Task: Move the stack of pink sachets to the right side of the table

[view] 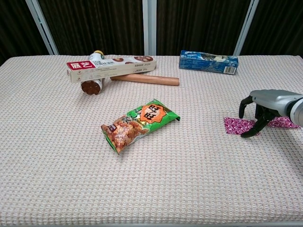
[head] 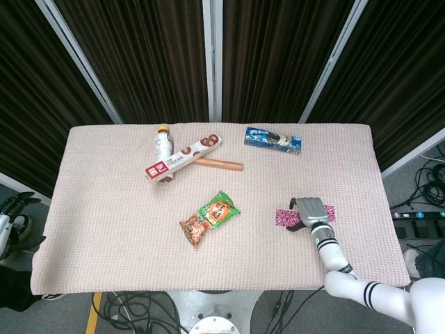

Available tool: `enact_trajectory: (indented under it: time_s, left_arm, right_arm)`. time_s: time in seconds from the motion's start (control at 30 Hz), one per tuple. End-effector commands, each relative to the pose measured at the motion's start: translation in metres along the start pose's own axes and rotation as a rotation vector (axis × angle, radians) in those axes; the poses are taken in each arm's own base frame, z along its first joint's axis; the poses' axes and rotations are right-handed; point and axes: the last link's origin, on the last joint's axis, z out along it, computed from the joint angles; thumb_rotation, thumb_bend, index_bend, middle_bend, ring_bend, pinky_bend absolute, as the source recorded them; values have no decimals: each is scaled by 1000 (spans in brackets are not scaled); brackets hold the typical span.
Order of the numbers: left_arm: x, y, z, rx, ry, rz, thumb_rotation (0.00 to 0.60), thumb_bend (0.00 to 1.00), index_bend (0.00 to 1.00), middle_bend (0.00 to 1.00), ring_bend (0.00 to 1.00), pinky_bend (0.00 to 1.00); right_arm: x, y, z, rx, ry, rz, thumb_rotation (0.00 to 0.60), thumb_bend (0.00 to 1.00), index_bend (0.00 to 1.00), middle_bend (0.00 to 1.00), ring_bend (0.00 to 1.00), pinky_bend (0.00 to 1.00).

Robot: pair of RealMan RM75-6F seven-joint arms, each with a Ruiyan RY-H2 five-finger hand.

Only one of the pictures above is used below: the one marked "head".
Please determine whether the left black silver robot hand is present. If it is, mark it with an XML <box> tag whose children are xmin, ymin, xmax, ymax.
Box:
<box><xmin>0</xmin><ymin>192</ymin><xmax>47</xmax><ymax>260</ymax></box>

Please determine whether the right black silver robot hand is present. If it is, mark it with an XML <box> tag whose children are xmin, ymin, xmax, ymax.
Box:
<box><xmin>284</xmin><ymin>197</ymin><xmax>330</xmax><ymax>232</ymax></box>

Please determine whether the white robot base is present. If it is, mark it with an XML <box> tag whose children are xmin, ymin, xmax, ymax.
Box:
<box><xmin>166</xmin><ymin>290</ymin><xmax>262</xmax><ymax>334</ymax></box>

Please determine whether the dark trouser leg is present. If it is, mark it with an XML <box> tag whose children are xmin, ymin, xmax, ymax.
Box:
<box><xmin>0</xmin><ymin>257</ymin><xmax>46</xmax><ymax>314</ymax></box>
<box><xmin>415</xmin><ymin>239</ymin><xmax>445</xmax><ymax>279</ymax></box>

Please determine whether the blue cookie box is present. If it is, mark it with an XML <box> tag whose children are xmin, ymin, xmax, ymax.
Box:
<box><xmin>243</xmin><ymin>126</ymin><xmax>302</xmax><ymax>155</ymax></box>

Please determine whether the pink woven table cloth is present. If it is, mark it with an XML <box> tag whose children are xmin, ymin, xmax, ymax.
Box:
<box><xmin>30</xmin><ymin>122</ymin><xmax>411</xmax><ymax>296</ymax></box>

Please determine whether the power strip with lit buttons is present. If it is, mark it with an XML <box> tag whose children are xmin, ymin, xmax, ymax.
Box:
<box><xmin>391</xmin><ymin>210</ymin><xmax>445</xmax><ymax>221</ymax></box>

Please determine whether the green snack bag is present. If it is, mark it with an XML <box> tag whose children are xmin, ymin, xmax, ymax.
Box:
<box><xmin>179</xmin><ymin>190</ymin><xmax>241</xmax><ymax>248</ymax></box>

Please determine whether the black power strip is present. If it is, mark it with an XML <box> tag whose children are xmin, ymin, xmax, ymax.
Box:
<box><xmin>394</xmin><ymin>220</ymin><xmax>445</xmax><ymax>240</ymax></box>

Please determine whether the yellow floor tape strip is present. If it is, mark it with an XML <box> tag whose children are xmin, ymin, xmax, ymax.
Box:
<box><xmin>85</xmin><ymin>292</ymin><xmax>104</xmax><ymax>334</ymax></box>

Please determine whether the dark brown curtain panel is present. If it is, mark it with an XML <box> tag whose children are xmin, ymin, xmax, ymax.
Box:
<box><xmin>54</xmin><ymin>0</ymin><xmax>209</xmax><ymax>125</ymax></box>
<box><xmin>222</xmin><ymin>0</ymin><xmax>357</xmax><ymax>123</ymax></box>
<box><xmin>0</xmin><ymin>0</ymin><xmax>114</xmax><ymax>196</ymax></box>
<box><xmin>307</xmin><ymin>0</ymin><xmax>445</xmax><ymax>171</ymax></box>

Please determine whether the long white box red label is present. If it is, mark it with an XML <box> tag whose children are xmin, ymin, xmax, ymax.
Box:
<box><xmin>145</xmin><ymin>133</ymin><xmax>223</xmax><ymax>184</ymax></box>

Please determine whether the white bottle tan cap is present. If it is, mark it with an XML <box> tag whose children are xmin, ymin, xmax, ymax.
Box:
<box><xmin>154</xmin><ymin>125</ymin><xmax>174</xmax><ymax>164</ymax></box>

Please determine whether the black floor cable bundle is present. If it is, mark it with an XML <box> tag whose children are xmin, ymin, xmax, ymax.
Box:
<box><xmin>389</xmin><ymin>144</ymin><xmax>445</xmax><ymax>212</ymax></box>
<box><xmin>93</xmin><ymin>291</ymin><xmax>188</xmax><ymax>334</ymax></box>
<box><xmin>253</xmin><ymin>285</ymin><xmax>418</xmax><ymax>334</ymax></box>

